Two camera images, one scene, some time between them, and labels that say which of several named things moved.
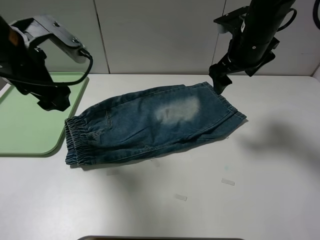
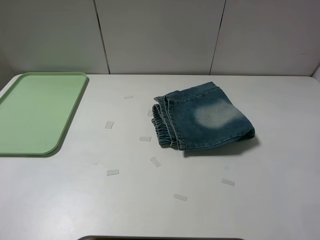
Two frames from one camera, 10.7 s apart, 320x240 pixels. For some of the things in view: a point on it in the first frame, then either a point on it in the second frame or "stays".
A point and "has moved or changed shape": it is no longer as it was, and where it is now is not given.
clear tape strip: (227, 181) stays
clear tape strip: (181, 197) stays
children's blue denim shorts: (151, 120) has moved or changed shape
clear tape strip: (112, 172) stays
